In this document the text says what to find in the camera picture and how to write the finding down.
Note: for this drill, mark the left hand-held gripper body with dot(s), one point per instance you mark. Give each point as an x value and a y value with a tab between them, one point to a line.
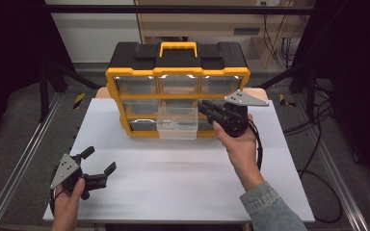
65	169

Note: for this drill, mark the yellow black hazard tape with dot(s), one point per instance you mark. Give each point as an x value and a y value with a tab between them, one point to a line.
284	101
78	100

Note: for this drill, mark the clear storage drawer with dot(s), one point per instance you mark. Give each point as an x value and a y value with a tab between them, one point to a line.
177	130

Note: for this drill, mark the person's right hand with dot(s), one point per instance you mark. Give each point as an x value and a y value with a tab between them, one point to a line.
241	150

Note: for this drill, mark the black metal stand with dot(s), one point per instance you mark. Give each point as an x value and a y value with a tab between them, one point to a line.
44	96
311	96

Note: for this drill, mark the person's left hand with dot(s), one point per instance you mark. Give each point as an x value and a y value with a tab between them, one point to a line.
66	205

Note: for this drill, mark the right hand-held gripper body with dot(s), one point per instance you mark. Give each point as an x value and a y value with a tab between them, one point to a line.
234	120

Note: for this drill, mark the aluminium frame rail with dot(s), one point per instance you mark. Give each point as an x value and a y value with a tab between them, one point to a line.
19	163
337	179

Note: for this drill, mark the black horizontal bar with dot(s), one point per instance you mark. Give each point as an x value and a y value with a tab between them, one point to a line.
109	9

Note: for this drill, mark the yellow black organizer cabinet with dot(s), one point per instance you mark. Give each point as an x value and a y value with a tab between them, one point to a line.
125	54

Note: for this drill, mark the black curtain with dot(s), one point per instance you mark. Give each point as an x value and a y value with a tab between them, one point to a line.
359	64
9	48

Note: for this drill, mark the light wooden furniture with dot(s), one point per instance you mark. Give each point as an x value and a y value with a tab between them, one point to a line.
205	25

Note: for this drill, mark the set of clear plastic drawers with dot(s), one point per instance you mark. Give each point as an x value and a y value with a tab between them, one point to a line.
136	86

